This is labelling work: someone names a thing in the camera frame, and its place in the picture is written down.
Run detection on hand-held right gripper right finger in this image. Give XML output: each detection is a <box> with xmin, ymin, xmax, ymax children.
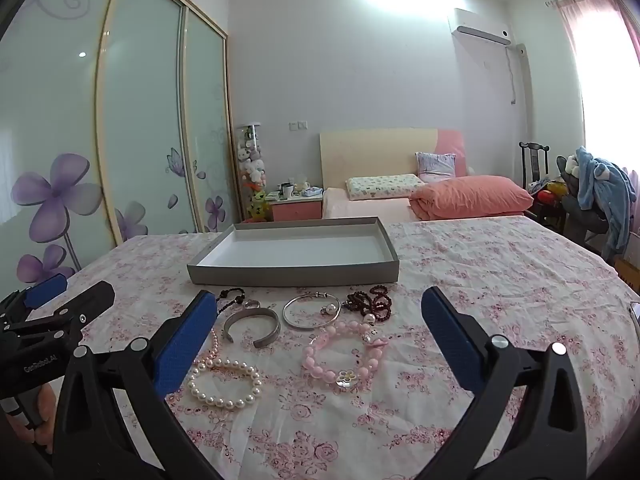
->
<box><xmin>415</xmin><ymin>287</ymin><xmax>591</xmax><ymax>480</ymax></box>

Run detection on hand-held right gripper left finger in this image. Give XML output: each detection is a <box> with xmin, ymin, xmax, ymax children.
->
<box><xmin>52</xmin><ymin>289</ymin><xmax>223</xmax><ymax>480</ymax></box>

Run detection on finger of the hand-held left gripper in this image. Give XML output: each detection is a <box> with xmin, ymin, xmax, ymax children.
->
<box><xmin>0</xmin><ymin>272</ymin><xmax>69</xmax><ymax>322</ymax></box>
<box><xmin>4</xmin><ymin>281</ymin><xmax>117</xmax><ymax>348</ymax></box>

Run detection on white pearl bracelet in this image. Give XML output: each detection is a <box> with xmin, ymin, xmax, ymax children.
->
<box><xmin>186</xmin><ymin>330</ymin><xmax>263</xmax><ymax>412</ymax></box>

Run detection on black cord bracelet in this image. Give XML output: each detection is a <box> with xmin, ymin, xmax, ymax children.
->
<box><xmin>216</xmin><ymin>287</ymin><xmax>247</xmax><ymax>318</ymax></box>

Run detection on wide silver cuff bangle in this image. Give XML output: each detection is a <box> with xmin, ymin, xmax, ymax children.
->
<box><xmin>222</xmin><ymin>308</ymin><xmax>280</xmax><ymax>348</ymax></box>

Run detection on dark red bead bracelet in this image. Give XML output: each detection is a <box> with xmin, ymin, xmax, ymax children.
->
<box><xmin>345</xmin><ymin>285</ymin><xmax>393</xmax><ymax>318</ymax></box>

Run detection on pink bead bracelet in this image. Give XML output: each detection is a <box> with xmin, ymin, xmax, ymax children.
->
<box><xmin>300</xmin><ymin>321</ymin><xmax>390</xmax><ymax>390</ymax></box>

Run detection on thin silver bangle with pearl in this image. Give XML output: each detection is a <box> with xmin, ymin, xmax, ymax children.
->
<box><xmin>282</xmin><ymin>294</ymin><xmax>342</xmax><ymax>331</ymax></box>

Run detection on grey cardboard tray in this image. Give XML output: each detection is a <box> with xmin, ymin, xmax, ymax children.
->
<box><xmin>187</xmin><ymin>216</ymin><xmax>401</xmax><ymax>288</ymax></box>

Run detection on person's left hand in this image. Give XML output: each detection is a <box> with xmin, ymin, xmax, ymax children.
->
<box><xmin>7</xmin><ymin>384</ymin><xmax>57</xmax><ymax>443</ymax></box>

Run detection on pink floral tablecloth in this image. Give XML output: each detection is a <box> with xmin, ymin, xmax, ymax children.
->
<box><xmin>0</xmin><ymin>215</ymin><xmax>640</xmax><ymax>480</ymax></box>

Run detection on orange folded duvet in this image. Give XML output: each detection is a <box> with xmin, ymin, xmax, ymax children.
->
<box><xmin>409</xmin><ymin>175</ymin><xmax>534</xmax><ymax>221</ymax></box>

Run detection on yellow plush toy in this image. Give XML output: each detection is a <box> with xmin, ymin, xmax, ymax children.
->
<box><xmin>247</xmin><ymin>191</ymin><xmax>271</xmax><ymax>223</ymax></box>

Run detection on pink bed mattress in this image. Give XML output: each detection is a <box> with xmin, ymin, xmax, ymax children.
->
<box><xmin>322</xmin><ymin>187</ymin><xmax>418</xmax><ymax>221</ymax></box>

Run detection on patterned white pillow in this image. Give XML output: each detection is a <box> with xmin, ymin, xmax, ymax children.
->
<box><xmin>346</xmin><ymin>174</ymin><xmax>426</xmax><ymax>201</ymax></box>

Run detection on pink nightstand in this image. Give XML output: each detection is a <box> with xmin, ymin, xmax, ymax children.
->
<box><xmin>265</xmin><ymin>190</ymin><xmax>323</xmax><ymax>222</ymax></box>

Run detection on purple pillow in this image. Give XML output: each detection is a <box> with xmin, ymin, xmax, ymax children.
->
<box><xmin>415</xmin><ymin>152</ymin><xmax>457</xmax><ymax>181</ymax></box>

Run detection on grey chair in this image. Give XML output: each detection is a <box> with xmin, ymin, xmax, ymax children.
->
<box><xmin>556</xmin><ymin>155</ymin><xmax>616</xmax><ymax>251</ymax></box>

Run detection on colourful toys on chair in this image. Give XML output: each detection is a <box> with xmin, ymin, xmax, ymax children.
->
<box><xmin>530</xmin><ymin>180</ymin><xmax>568</xmax><ymax>206</ymax></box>

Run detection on plush toy display tube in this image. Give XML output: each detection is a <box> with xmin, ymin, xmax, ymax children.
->
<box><xmin>236</xmin><ymin>123</ymin><xmax>268</xmax><ymax>196</ymax></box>

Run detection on cardboard box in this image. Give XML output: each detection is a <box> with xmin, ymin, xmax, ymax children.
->
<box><xmin>615</xmin><ymin>255</ymin><xmax>640</xmax><ymax>291</ymax></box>

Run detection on dark wooden chair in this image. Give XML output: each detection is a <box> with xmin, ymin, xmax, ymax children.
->
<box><xmin>518</xmin><ymin>141</ymin><xmax>566</xmax><ymax>231</ymax></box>

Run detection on sliding door wardrobe with flowers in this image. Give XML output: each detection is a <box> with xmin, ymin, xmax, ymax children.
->
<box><xmin>0</xmin><ymin>0</ymin><xmax>236</xmax><ymax>286</ymax></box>

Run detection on beige and pink headboard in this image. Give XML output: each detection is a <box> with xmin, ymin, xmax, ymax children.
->
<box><xmin>319</xmin><ymin>127</ymin><xmax>466</xmax><ymax>191</ymax></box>

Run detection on blue fleece garment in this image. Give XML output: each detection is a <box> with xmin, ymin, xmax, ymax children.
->
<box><xmin>575</xmin><ymin>146</ymin><xmax>637</xmax><ymax>263</ymax></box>

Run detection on air conditioner pipe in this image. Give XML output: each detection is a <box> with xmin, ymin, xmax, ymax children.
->
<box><xmin>507</xmin><ymin>44</ymin><xmax>528</xmax><ymax>106</ymax></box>

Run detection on white air conditioner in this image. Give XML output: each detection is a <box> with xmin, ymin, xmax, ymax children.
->
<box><xmin>448</xmin><ymin>8</ymin><xmax>512</xmax><ymax>45</ymax></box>

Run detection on pink curtain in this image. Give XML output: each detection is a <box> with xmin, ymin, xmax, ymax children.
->
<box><xmin>555</xmin><ymin>0</ymin><xmax>640</xmax><ymax>271</ymax></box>

